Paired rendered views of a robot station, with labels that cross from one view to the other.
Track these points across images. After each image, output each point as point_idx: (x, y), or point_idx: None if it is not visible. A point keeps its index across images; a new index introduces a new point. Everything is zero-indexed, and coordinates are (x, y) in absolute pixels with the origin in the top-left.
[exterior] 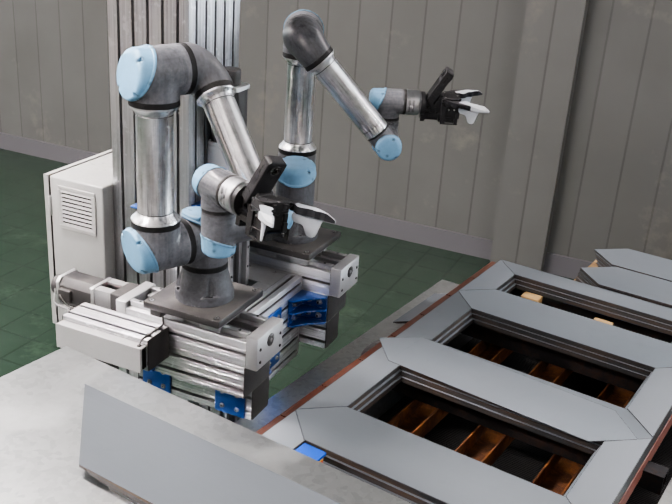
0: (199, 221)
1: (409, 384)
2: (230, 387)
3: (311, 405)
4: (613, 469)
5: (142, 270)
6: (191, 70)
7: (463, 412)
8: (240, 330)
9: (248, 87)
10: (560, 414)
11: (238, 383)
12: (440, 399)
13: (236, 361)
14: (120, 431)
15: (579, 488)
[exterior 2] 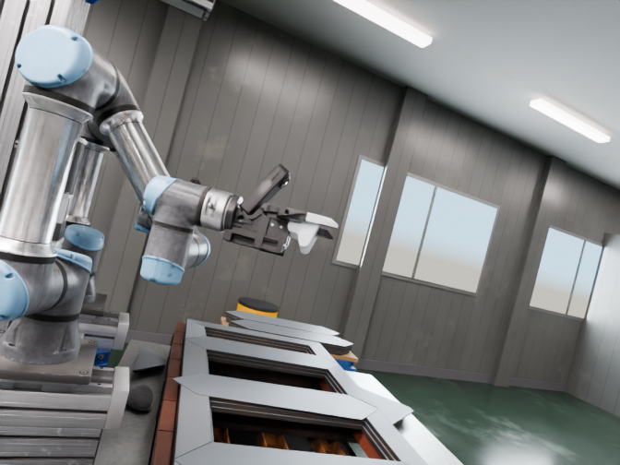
0: (70, 257)
1: (219, 411)
2: (71, 459)
3: (183, 450)
4: (392, 434)
5: (0, 315)
6: (115, 82)
7: (249, 425)
8: (100, 384)
9: (86, 143)
10: (329, 406)
11: (89, 450)
12: (230, 420)
13: (92, 423)
14: None
15: (398, 452)
